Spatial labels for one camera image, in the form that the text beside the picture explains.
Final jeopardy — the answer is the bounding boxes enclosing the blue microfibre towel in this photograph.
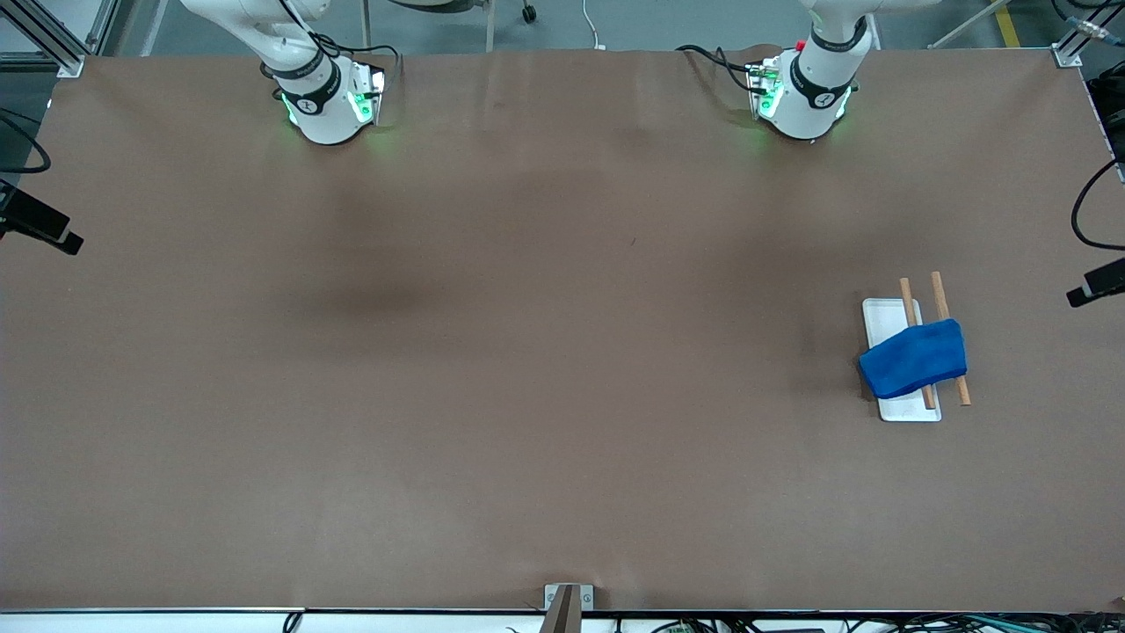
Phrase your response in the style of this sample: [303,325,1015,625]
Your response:
[858,318,969,402]

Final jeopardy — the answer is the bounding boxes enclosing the white towel rack wooden bars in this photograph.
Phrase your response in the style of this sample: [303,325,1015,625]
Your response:
[861,271,972,424]

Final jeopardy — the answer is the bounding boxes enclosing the white slanted bar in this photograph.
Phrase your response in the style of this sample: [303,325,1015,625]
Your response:
[927,0,1012,49]

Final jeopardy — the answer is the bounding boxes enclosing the brown table cover sheet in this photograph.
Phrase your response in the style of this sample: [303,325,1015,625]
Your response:
[0,44,1125,614]

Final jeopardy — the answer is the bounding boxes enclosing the aluminium frame profile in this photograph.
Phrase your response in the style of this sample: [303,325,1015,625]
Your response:
[1052,0,1125,69]
[0,0,120,78]

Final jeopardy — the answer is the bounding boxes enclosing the black right base cable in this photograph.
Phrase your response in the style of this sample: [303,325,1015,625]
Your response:
[334,42,403,89]

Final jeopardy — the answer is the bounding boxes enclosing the black base cable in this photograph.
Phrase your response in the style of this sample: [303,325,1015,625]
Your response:
[675,44,761,94]
[334,42,403,89]

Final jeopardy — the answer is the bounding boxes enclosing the white table edge rail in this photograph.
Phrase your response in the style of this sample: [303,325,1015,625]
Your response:
[0,608,1125,633]

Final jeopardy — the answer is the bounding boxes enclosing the black left base cable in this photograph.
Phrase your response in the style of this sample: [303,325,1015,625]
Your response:
[675,44,761,94]

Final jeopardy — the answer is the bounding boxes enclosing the brown camera support post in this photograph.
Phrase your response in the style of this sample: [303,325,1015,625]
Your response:
[539,586,581,633]

